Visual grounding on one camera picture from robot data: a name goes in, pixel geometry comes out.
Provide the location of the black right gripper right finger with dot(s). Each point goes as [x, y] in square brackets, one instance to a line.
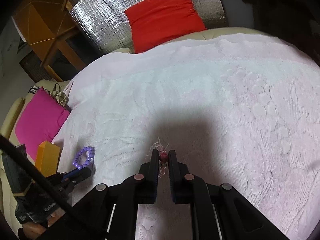
[186, 188]

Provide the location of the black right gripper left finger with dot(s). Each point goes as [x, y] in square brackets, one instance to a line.
[147, 186]

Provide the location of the orange cardboard tray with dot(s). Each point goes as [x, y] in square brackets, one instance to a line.
[47, 158]

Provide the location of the magenta cushion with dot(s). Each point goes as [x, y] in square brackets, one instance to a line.
[40, 121]

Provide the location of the pale pink towel blanket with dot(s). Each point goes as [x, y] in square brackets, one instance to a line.
[240, 109]

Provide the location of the red cushion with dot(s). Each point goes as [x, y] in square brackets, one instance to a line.
[154, 22]

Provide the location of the wooden pillar cabinet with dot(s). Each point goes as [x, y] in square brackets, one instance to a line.
[46, 29]

